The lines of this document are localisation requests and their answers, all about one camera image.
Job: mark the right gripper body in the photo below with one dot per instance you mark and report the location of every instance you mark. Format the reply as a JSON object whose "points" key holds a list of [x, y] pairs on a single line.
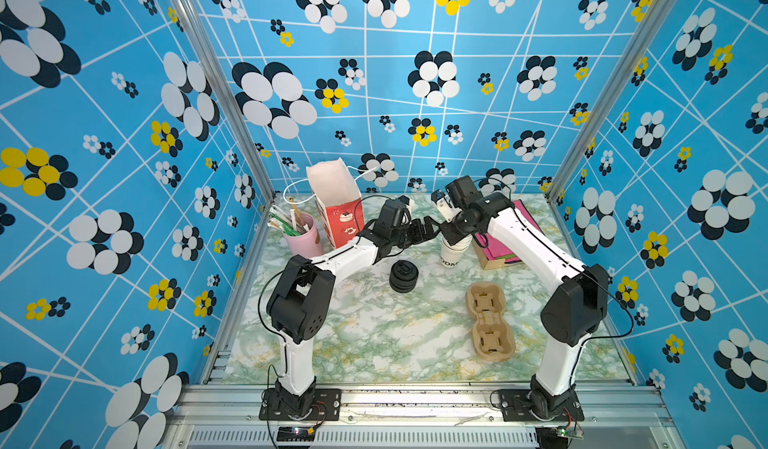
{"points": [[456, 229]]}

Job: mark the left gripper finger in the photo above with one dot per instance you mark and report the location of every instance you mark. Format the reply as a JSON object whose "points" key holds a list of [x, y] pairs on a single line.
{"points": [[418, 233], [425, 224]]}

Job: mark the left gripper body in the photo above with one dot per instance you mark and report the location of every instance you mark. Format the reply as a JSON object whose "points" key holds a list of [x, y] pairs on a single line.
{"points": [[394, 242]]}

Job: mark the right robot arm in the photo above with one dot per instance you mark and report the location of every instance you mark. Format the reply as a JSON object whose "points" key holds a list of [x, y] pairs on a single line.
{"points": [[578, 293]]}

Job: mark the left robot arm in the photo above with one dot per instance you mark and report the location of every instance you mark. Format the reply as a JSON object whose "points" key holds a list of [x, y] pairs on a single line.
{"points": [[299, 303]]}

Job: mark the stack of white paper cups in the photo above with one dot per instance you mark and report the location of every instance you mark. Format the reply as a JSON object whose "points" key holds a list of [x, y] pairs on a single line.
{"points": [[455, 248]]}

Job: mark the pink napkin stack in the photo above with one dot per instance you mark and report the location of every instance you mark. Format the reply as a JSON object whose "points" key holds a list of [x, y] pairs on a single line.
{"points": [[514, 231]]}

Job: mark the stack of black lids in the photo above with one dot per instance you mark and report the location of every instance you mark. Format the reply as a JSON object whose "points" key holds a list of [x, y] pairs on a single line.
{"points": [[403, 276]]}

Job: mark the cardboard napkin box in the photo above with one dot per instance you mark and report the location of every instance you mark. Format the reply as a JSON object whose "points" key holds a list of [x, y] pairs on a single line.
{"points": [[493, 254]]}

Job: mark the red white paper bag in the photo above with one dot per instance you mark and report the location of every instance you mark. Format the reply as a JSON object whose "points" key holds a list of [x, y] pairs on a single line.
{"points": [[338, 200]]}

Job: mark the pink utensil cup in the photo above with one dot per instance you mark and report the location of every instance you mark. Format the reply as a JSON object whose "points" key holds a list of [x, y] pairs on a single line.
{"points": [[308, 243]]}

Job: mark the stack of cardboard cup carriers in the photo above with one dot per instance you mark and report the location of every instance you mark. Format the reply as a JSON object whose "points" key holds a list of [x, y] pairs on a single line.
{"points": [[492, 337]]}

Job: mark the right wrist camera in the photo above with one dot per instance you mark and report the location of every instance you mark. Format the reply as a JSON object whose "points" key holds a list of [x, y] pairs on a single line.
{"points": [[443, 204]]}

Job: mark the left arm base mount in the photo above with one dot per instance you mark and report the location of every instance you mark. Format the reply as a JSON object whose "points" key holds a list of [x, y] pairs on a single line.
{"points": [[316, 405]]}

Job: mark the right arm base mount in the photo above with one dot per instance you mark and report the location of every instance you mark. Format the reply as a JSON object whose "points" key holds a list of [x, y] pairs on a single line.
{"points": [[536, 405]]}

